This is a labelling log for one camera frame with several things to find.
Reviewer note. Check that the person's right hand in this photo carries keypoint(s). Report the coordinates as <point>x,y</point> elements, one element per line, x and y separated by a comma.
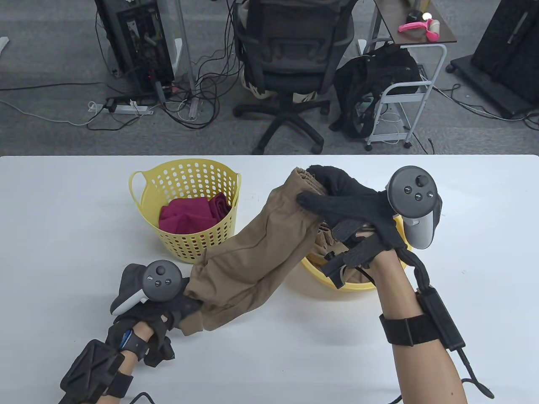
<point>349,206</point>

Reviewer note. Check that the person's left hand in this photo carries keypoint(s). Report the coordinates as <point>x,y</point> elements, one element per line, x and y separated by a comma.
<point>168,311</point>

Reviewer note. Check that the brown shorts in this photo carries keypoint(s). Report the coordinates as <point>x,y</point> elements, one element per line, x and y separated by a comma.
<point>261,252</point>
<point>322,240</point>

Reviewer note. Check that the magenta shorts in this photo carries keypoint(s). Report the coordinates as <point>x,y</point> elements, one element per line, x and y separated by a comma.
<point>189,219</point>

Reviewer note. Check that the person's left forearm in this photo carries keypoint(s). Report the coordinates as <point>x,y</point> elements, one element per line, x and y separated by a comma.
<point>141,332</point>

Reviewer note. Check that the black forearm brace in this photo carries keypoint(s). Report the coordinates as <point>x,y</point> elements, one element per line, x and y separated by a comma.
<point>90,370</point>

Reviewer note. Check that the grey VR controller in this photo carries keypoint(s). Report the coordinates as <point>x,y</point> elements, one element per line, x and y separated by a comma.
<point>160,282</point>
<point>414,198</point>

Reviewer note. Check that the yellow perforated plastic basket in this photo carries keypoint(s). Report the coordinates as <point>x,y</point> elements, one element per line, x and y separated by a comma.
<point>189,248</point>

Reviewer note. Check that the yellow plastic basin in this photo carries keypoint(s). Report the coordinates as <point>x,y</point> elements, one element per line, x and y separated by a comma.
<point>320,277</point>

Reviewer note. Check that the black bag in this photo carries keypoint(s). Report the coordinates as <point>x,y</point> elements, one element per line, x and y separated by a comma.
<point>370,80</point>

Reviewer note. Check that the black battery pack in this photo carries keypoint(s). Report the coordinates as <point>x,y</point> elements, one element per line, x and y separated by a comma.
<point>442,320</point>

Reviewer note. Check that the black mesh office chair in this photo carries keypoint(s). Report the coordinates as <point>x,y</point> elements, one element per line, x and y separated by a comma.
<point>290,50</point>

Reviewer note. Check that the pink plastic tool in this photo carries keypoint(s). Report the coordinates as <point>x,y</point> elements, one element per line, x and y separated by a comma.
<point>414,26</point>

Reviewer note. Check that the white cart with brown top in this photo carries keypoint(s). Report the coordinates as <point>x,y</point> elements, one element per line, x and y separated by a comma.
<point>391,17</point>

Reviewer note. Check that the black round device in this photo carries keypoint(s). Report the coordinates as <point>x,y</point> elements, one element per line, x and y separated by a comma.
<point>414,16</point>

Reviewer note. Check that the white power strip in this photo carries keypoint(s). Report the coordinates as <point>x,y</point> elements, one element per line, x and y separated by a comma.
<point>126,109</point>

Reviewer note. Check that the black wheeled cabinet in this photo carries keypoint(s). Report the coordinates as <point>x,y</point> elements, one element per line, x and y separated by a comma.
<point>505,50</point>

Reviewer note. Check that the black computer tower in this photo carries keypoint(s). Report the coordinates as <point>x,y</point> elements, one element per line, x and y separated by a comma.
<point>139,46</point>

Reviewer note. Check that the white flat object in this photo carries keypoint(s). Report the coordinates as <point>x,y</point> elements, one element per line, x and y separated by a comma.
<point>3,44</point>

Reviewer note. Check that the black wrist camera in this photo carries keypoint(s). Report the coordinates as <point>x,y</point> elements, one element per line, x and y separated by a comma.
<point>334,267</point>

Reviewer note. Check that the grey desk leg post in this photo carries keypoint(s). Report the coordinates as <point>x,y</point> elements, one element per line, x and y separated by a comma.
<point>185,50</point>

